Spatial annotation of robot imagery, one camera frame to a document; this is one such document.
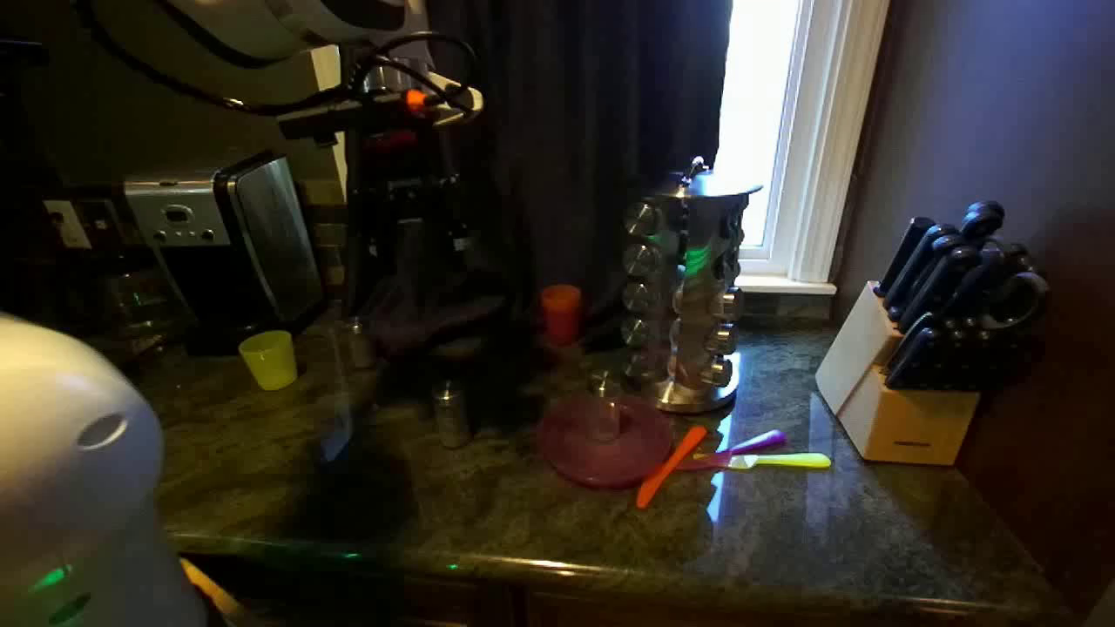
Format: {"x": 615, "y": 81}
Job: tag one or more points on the dark robot gripper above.
{"x": 403, "y": 196}

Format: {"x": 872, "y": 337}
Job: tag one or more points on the dark brown curtain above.
{"x": 592, "y": 126}

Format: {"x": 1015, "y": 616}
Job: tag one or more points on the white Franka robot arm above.
{"x": 69, "y": 466}

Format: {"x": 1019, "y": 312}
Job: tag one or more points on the small clear glass shaker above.
{"x": 354, "y": 348}

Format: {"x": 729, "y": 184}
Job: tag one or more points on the orange cylindrical cup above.
{"x": 562, "y": 312}

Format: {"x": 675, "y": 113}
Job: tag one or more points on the yellow-green plastic cup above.
{"x": 268, "y": 359}

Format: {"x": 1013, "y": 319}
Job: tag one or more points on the silver black coffee maker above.
{"x": 175, "y": 229}

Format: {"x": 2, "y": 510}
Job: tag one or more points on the chrome revolving spice rack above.
{"x": 684, "y": 291}

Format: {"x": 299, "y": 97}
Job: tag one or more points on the purple round plate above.
{"x": 603, "y": 448}

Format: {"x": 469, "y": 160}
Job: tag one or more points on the orange plastic utensil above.
{"x": 670, "y": 468}

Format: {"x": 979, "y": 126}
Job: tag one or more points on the purple plastic utensil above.
{"x": 757, "y": 445}

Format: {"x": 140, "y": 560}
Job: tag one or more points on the light wooden knife block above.
{"x": 891, "y": 401}

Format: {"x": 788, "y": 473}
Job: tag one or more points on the black round-end sharpening steel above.
{"x": 979, "y": 221}

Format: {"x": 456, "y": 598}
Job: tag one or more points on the white window frame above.
{"x": 812, "y": 142}

